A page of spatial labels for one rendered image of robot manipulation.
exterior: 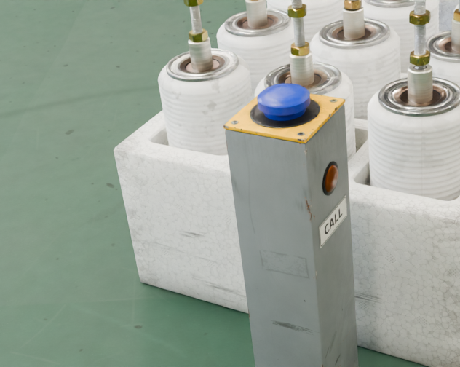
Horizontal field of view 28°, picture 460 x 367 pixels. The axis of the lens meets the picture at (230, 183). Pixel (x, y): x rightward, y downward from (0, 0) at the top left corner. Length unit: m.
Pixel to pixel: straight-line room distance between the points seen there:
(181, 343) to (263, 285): 0.23
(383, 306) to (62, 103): 0.79
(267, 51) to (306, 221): 0.35
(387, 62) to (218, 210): 0.23
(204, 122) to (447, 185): 0.25
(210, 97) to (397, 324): 0.29
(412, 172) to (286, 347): 0.19
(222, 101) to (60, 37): 0.92
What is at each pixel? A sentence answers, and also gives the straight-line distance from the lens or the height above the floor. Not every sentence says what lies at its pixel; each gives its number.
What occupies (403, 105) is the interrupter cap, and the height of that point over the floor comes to 0.25.
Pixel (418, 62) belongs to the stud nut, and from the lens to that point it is 0.83.
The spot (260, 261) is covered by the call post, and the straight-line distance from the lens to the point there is 0.75.
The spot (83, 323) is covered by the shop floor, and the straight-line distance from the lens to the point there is 1.03.
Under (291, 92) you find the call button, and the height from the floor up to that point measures 0.33.
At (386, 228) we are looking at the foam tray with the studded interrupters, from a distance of 0.84.
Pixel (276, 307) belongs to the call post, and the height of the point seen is 0.15.
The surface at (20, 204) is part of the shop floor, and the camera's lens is 1.27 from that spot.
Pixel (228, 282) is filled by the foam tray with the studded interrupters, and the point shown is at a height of 0.04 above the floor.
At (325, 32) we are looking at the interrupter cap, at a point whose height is 0.25.
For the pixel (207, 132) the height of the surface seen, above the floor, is 0.20.
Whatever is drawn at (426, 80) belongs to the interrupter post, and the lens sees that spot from 0.83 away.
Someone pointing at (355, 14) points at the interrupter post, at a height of 0.28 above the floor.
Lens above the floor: 0.63
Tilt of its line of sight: 31 degrees down
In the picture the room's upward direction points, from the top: 7 degrees counter-clockwise
